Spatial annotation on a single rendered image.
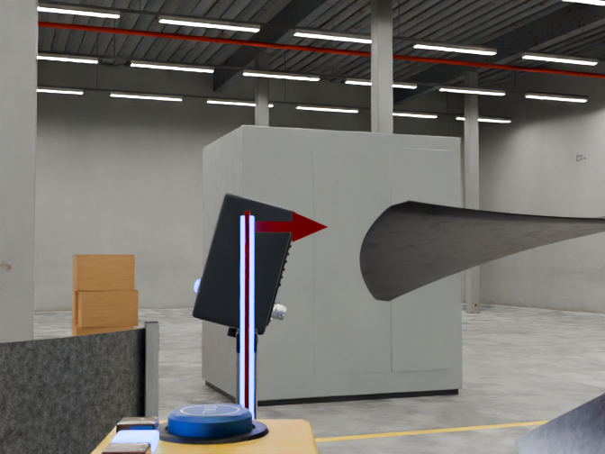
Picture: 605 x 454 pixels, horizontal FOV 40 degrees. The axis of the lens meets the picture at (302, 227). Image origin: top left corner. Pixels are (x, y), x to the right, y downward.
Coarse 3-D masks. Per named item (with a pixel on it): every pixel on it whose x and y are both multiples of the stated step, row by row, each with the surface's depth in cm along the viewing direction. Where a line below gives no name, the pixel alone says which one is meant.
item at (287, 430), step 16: (112, 432) 40; (160, 432) 38; (256, 432) 38; (272, 432) 39; (288, 432) 39; (304, 432) 39; (96, 448) 37; (160, 448) 36; (176, 448) 36; (192, 448) 36; (208, 448) 36; (224, 448) 36; (240, 448) 36; (256, 448) 36; (272, 448) 36; (288, 448) 36; (304, 448) 36
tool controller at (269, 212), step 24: (240, 216) 122; (264, 216) 122; (288, 216) 122; (216, 240) 122; (264, 240) 122; (288, 240) 122; (216, 264) 121; (264, 264) 122; (216, 288) 121; (264, 288) 122; (216, 312) 121; (264, 312) 121
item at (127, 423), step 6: (126, 420) 39; (132, 420) 39; (138, 420) 39; (144, 420) 39; (150, 420) 39; (156, 420) 39; (120, 426) 38; (126, 426) 38; (132, 426) 38; (138, 426) 38; (144, 426) 38; (150, 426) 38; (156, 426) 39
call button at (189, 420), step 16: (176, 416) 38; (192, 416) 38; (208, 416) 38; (224, 416) 38; (240, 416) 38; (176, 432) 38; (192, 432) 38; (208, 432) 38; (224, 432) 38; (240, 432) 38
